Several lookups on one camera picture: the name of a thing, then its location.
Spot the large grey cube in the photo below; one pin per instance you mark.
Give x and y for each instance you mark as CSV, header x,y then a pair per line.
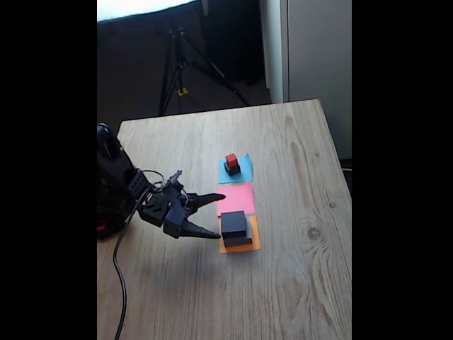
x,y
240,241

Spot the blue paper sheet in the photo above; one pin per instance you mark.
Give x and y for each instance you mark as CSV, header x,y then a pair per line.
x,y
246,169

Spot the small red cube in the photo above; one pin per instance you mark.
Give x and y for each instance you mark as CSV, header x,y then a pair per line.
x,y
231,160

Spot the white cabinet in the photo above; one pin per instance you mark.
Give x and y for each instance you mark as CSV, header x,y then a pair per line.
x,y
318,53

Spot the small black cube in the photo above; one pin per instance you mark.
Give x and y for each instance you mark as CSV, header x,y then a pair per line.
x,y
233,170

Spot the pink paper sheet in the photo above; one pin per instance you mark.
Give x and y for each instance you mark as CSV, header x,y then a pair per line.
x,y
235,200

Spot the red table clamp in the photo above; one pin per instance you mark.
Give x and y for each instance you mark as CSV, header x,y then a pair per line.
x,y
101,226

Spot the black tripod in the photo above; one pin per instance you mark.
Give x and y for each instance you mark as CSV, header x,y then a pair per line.
x,y
180,63

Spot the medium black cube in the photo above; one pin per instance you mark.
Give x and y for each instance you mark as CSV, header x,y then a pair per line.
x,y
233,224

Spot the orange paper sheet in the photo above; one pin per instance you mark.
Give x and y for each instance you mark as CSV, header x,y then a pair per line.
x,y
256,241

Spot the bright white light panel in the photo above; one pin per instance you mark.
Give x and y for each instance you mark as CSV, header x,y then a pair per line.
x,y
134,7

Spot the small gripper camera board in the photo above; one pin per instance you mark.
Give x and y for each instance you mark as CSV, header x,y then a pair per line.
x,y
173,178

